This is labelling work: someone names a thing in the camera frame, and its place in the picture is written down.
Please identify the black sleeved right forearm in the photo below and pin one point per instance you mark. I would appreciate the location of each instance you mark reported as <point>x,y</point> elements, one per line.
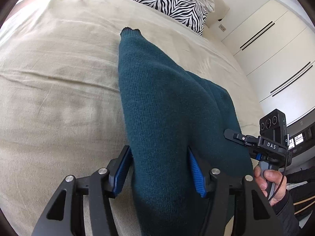
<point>284,209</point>

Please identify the beige bed sheet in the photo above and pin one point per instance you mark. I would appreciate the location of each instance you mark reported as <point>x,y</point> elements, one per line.
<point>61,110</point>

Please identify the person's right hand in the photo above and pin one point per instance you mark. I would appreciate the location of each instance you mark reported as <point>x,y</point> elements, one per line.
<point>274,177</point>

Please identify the white wardrobe with black handles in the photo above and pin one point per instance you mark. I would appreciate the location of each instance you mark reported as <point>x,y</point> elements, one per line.
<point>275,49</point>

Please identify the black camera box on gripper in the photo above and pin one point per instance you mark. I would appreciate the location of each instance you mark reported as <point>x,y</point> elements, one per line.
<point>273,126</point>

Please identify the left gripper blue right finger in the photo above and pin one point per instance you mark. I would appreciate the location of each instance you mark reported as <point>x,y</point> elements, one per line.
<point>200,173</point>

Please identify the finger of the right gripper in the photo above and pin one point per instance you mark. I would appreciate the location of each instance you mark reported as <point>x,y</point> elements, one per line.
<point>239,138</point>

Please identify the wall power socket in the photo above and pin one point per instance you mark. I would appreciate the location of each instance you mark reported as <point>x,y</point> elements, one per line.
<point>222,28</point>

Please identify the zebra print pillow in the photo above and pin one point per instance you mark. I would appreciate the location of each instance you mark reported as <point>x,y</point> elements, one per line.
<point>190,13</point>

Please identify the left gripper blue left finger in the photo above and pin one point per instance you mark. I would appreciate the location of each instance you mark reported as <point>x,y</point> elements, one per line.
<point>118,170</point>

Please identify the dark teal knit sweater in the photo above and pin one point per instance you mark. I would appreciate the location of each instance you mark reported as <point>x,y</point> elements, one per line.
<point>168,110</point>

